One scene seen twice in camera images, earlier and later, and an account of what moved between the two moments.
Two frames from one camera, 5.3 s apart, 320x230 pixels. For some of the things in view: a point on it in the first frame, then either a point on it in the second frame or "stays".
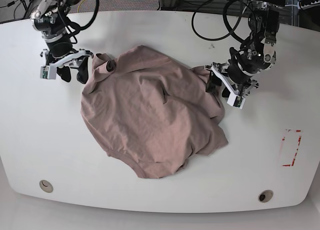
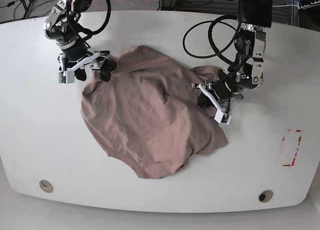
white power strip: (310, 5) stays
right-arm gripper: (219, 69) to (218, 97)
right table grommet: (265, 196) stays
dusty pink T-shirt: (150, 111) stays
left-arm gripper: (73, 59) to (75, 59)
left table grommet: (46, 186) stays
